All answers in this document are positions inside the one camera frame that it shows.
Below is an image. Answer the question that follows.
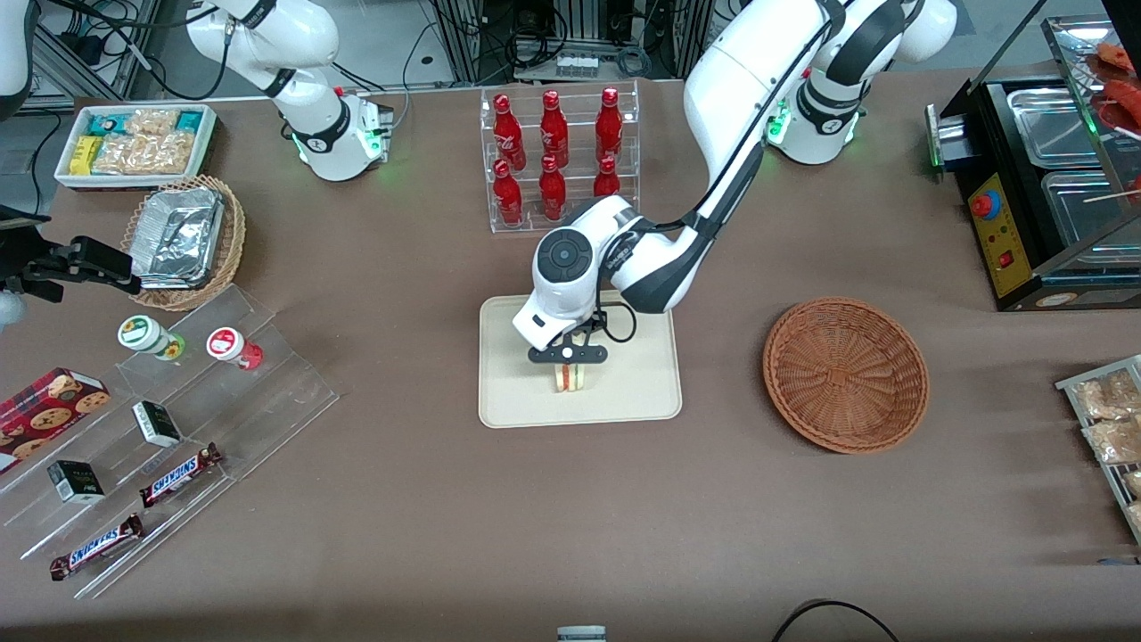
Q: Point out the beige plastic tray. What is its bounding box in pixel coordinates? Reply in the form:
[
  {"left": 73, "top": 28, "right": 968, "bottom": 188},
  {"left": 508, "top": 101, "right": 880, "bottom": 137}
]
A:
[{"left": 478, "top": 287, "right": 684, "bottom": 430}]

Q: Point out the clear acrylic bottle rack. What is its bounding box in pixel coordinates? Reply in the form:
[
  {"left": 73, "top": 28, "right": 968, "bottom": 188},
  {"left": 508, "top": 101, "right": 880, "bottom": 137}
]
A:
[{"left": 480, "top": 78, "right": 641, "bottom": 235}]

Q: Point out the small black box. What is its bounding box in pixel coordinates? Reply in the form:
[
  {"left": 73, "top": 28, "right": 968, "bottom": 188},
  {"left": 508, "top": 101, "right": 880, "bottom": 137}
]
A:
[
  {"left": 46, "top": 460, "right": 106, "bottom": 505},
  {"left": 132, "top": 400, "right": 183, "bottom": 449}
]

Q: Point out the stack of foil containers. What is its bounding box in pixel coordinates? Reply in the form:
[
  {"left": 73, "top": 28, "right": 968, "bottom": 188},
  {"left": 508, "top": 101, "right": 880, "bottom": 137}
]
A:
[{"left": 132, "top": 187, "right": 226, "bottom": 291}]

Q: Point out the green lid white cup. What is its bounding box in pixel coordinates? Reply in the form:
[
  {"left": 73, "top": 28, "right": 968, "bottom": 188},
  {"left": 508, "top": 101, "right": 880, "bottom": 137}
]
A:
[{"left": 118, "top": 315, "right": 186, "bottom": 362}]

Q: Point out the clear acrylic stepped display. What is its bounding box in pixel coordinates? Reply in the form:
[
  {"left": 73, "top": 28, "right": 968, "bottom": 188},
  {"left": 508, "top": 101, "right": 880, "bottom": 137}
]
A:
[{"left": 0, "top": 284, "right": 341, "bottom": 600}]

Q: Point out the red cookie box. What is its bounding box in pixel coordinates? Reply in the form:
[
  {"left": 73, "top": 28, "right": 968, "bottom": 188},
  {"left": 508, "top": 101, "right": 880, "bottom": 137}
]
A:
[{"left": 0, "top": 367, "right": 111, "bottom": 475}]

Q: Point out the black floor cable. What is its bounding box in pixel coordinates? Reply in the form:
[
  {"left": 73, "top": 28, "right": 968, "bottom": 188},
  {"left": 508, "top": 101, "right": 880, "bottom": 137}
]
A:
[{"left": 771, "top": 600, "right": 899, "bottom": 642}]

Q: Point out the clear bag of crackers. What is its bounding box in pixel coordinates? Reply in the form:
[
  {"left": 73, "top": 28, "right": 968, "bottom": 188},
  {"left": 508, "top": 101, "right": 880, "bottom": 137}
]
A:
[
  {"left": 94, "top": 132, "right": 195, "bottom": 176},
  {"left": 125, "top": 109, "right": 181, "bottom": 139}
]

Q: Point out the red lid white cup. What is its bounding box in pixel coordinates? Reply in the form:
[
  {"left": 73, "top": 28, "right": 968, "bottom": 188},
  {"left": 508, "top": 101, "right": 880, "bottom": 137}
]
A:
[{"left": 206, "top": 327, "right": 264, "bottom": 371}]

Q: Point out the light wicker basket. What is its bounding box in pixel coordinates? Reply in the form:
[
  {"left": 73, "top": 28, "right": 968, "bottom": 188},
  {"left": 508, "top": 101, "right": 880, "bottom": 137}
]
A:
[{"left": 120, "top": 174, "right": 247, "bottom": 313}]

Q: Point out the brown wicker basket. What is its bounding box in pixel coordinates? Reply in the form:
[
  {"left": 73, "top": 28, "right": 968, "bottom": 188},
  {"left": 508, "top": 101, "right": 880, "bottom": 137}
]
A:
[{"left": 762, "top": 297, "right": 931, "bottom": 456}]

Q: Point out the grey wire tray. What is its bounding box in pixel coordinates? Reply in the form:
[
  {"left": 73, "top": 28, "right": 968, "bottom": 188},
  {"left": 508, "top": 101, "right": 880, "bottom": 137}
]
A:
[{"left": 1055, "top": 355, "right": 1141, "bottom": 545}]

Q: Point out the white plastic snack bin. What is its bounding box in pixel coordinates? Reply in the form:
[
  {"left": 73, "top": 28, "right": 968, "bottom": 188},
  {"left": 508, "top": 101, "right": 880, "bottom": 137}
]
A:
[{"left": 53, "top": 103, "right": 219, "bottom": 193}]

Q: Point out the black food warmer machine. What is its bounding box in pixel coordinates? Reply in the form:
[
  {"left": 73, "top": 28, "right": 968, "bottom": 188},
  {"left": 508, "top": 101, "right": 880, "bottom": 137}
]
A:
[{"left": 925, "top": 16, "right": 1141, "bottom": 313}]

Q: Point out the Snickers chocolate bar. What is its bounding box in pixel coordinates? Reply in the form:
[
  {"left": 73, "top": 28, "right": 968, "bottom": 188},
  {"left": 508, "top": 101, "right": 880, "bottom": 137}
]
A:
[
  {"left": 49, "top": 514, "right": 145, "bottom": 582},
  {"left": 138, "top": 443, "right": 224, "bottom": 509}
]

